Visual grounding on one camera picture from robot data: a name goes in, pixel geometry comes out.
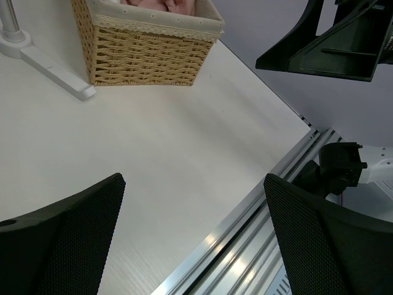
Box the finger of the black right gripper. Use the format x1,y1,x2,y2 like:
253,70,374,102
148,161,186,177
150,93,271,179
255,0,392,82

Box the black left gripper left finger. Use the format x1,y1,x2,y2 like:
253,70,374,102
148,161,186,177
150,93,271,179
1,173,126,294

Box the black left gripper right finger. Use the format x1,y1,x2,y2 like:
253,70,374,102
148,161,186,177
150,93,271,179
263,173,392,294

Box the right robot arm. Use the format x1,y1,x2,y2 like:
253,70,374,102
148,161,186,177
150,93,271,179
255,1,392,198

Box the pink cloth in basket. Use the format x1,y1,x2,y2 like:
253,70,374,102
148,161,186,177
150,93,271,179
120,0,195,16

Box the white garment rack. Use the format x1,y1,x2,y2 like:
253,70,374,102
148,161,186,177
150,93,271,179
1,1,96,101

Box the wicker laundry basket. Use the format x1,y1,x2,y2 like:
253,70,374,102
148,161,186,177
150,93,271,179
71,0,225,86

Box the aluminium front rail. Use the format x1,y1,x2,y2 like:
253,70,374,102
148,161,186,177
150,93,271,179
150,115,343,295

